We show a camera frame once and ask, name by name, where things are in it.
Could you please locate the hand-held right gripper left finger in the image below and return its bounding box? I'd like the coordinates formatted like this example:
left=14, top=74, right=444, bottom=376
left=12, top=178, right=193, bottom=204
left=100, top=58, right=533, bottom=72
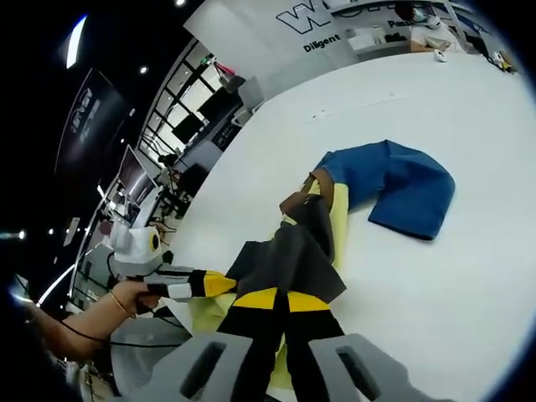
left=152, top=286, right=291, bottom=402

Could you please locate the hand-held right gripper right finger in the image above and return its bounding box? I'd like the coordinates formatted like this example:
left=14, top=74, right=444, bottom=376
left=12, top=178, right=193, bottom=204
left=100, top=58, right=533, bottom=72
left=283, top=292, right=411, bottom=402

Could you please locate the yellow blue grey garment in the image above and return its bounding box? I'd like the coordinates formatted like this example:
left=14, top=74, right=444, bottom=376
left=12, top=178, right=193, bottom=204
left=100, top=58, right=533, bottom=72
left=186, top=139, right=457, bottom=393

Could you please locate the person's left hand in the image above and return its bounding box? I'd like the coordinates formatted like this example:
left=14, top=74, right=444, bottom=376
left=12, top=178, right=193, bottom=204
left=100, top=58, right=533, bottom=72
left=111, top=279, right=163, bottom=318

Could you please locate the grey mesh office chair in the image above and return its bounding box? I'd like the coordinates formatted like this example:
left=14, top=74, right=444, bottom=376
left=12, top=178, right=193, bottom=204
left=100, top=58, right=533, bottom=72
left=90, top=322, right=194, bottom=397

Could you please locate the black monitor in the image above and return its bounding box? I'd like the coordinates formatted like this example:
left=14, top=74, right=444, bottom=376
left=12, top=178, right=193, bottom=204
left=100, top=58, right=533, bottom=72
left=170, top=113, right=203, bottom=144

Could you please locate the dark hanging banner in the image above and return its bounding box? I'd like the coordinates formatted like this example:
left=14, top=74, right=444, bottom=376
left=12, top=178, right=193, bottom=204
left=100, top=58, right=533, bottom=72
left=55, top=68, right=127, bottom=182

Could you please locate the gold bracelet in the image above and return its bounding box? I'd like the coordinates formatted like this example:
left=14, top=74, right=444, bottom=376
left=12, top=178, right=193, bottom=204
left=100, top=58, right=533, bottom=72
left=109, top=290, right=137, bottom=319

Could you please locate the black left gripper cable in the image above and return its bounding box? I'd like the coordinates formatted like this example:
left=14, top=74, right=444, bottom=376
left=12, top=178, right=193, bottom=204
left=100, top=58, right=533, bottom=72
left=61, top=318, right=182, bottom=349

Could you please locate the grey bag with red strap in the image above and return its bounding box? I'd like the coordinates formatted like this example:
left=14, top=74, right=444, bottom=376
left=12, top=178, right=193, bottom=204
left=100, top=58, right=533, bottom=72
left=213, top=58, right=246, bottom=94

